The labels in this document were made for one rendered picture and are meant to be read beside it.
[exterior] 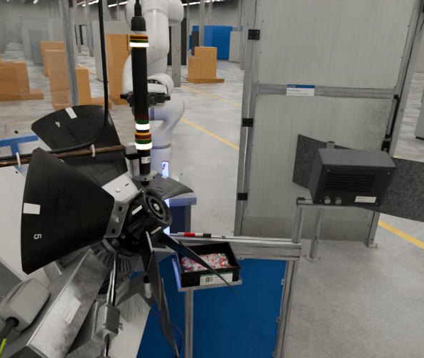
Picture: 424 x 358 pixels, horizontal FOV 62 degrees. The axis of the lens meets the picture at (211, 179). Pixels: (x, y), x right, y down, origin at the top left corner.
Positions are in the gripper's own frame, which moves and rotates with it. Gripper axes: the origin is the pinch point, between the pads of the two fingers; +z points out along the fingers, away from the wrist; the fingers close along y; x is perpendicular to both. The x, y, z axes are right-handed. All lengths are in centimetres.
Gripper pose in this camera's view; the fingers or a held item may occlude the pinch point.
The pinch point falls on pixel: (140, 100)
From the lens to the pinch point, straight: 95.0
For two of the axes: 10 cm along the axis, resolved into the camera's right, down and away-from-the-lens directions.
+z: -0.4, 3.6, -9.3
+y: -10.0, -0.4, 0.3
